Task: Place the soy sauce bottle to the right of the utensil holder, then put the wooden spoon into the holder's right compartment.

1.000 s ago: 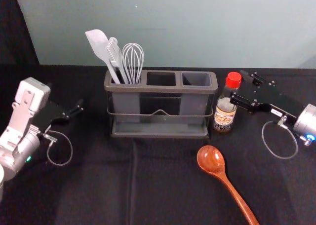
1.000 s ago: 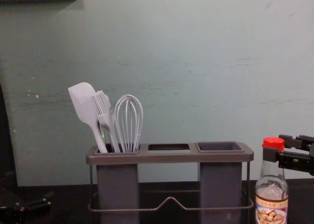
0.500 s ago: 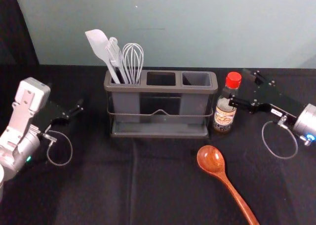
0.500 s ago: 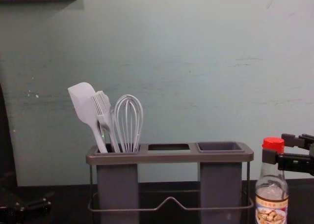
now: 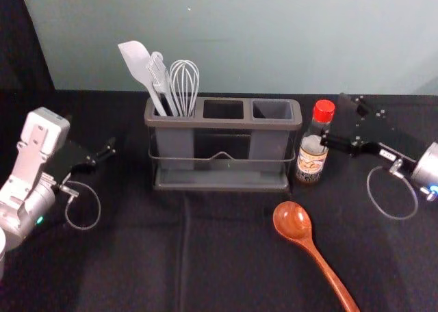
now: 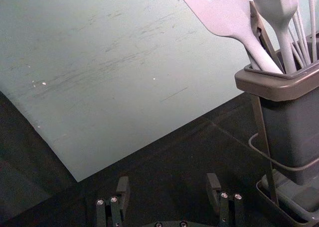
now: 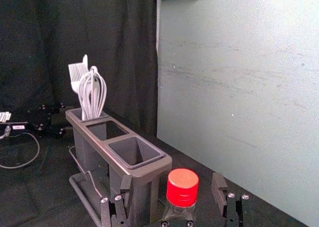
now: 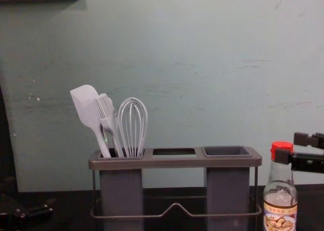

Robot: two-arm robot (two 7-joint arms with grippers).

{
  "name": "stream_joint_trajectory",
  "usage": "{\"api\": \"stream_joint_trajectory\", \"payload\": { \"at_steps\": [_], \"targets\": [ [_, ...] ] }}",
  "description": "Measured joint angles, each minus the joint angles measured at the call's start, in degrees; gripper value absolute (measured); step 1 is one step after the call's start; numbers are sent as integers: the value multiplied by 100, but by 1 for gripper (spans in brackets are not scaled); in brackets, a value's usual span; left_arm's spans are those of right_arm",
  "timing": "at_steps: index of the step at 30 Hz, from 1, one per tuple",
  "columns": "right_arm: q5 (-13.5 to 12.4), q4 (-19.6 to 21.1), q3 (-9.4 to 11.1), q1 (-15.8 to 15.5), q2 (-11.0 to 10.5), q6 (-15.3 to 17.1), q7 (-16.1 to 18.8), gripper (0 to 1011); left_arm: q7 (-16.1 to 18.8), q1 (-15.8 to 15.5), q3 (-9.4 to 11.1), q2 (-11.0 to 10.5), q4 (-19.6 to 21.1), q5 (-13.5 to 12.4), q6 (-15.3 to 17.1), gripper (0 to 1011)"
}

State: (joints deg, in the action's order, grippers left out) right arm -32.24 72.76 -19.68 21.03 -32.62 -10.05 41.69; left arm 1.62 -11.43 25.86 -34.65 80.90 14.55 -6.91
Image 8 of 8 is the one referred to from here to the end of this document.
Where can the pale grey silicone spatula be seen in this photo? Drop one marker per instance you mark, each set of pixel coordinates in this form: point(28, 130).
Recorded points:
point(84, 101)

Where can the grey plastic rack bin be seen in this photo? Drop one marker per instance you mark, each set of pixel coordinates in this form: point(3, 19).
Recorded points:
point(226, 195)
point(121, 195)

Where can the pale grey silicone brush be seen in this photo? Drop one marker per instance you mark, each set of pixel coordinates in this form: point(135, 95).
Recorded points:
point(106, 109)

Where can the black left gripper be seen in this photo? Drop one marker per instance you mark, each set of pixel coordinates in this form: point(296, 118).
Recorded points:
point(10, 213)

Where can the pale grey silicone whisk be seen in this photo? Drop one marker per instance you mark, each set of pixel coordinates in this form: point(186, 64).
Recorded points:
point(132, 99)

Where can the glass bottle with red cap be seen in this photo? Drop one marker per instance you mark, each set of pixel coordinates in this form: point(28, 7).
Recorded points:
point(278, 185)

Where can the grey metal utensil rack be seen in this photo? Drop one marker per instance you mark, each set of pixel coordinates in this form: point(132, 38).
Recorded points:
point(177, 162)

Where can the black table cloth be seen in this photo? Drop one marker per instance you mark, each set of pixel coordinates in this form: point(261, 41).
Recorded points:
point(71, 210)

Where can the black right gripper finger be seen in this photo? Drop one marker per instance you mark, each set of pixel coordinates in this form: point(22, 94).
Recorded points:
point(303, 138)
point(284, 156)

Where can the black curtain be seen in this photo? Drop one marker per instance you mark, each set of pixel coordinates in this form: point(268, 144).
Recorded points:
point(6, 139)

